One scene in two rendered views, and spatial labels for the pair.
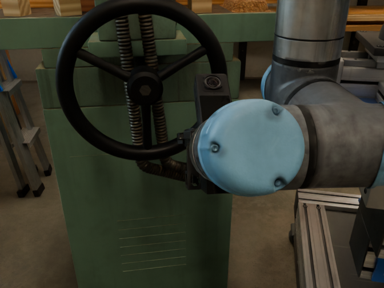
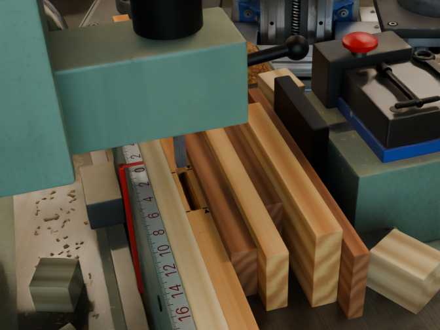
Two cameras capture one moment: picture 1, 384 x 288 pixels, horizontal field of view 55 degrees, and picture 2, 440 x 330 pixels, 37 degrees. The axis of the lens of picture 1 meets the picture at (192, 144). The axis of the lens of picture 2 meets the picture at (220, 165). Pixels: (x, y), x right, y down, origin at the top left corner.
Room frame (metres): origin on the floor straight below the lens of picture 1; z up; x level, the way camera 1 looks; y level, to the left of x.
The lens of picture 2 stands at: (0.95, 0.58, 1.27)
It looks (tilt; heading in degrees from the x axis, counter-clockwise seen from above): 36 degrees down; 265
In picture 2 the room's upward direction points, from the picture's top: 3 degrees counter-clockwise
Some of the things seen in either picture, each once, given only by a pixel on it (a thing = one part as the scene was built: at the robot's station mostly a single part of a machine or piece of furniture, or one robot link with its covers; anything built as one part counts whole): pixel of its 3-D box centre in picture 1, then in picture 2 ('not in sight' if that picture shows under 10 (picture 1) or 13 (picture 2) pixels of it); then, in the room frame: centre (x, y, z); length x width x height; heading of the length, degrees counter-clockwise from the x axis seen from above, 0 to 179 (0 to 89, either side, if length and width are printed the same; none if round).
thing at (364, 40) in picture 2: not in sight; (360, 42); (0.77, 0.08, 1.02); 0.03 x 0.03 x 0.01
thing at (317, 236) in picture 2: not in sight; (283, 194); (0.86, 0.17, 0.94); 0.18 x 0.02 x 0.07; 99
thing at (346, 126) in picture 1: (342, 137); not in sight; (0.31, -0.14, 0.85); 0.11 x 0.11 x 0.08; 5
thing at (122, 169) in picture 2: not in sight; (140, 230); (0.98, 0.14, 0.89); 0.02 x 0.01 x 0.14; 9
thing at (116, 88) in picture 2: not in sight; (147, 86); (0.96, 0.13, 1.03); 0.14 x 0.07 x 0.09; 9
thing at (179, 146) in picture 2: not in sight; (179, 139); (0.94, 0.13, 0.97); 0.01 x 0.01 x 0.05; 9
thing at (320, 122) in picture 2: not in sight; (330, 139); (0.81, 0.12, 0.95); 0.09 x 0.07 x 0.09; 99
